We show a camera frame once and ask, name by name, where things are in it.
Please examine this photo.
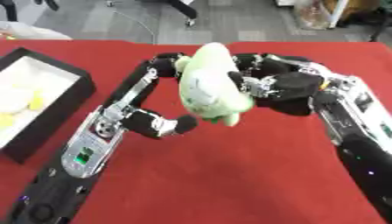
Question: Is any thin white cable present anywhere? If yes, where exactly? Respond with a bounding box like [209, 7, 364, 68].
[105, 1, 159, 46]

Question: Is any black chair leg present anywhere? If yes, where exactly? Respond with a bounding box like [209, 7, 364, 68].
[367, 11, 392, 42]

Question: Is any black box white inside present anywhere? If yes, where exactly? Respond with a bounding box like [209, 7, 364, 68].
[0, 46, 98, 165]

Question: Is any pale green soft toy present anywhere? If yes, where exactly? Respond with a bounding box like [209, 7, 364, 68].
[172, 42, 256, 128]

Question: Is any white round soft toy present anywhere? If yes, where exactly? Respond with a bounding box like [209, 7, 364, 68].
[0, 82, 37, 116]

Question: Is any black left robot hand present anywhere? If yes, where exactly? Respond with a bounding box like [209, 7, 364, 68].
[101, 52, 201, 140]

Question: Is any white cloth bag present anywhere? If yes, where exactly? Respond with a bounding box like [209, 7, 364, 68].
[0, 20, 74, 41]

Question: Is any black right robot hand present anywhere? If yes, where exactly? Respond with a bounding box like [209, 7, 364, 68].
[227, 52, 326, 116]

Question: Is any clear plastic bag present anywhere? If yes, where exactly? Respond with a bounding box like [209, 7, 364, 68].
[292, 0, 336, 31]

